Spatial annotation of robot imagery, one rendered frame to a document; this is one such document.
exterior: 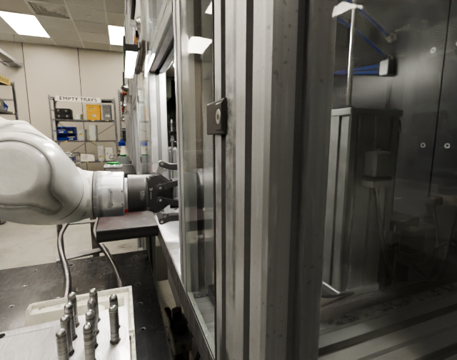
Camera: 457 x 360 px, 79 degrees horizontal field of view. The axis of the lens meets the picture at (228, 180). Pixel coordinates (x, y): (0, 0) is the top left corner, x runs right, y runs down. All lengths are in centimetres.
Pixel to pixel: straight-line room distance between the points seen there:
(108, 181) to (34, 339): 29
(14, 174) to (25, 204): 4
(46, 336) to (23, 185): 16
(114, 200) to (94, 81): 772
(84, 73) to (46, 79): 87
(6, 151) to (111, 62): 796
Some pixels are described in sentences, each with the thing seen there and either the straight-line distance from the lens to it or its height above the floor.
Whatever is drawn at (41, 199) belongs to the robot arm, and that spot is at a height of 105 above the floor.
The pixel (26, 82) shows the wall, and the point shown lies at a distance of 845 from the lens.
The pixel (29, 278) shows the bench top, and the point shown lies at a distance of 113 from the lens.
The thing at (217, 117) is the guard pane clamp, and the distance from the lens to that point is 21.
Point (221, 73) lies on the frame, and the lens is 22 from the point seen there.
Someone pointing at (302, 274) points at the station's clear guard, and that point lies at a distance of 17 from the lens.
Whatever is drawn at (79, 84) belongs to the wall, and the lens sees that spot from 824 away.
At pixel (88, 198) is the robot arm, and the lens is 55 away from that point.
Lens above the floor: 112
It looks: 9 degrees down
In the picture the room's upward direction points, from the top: straight up
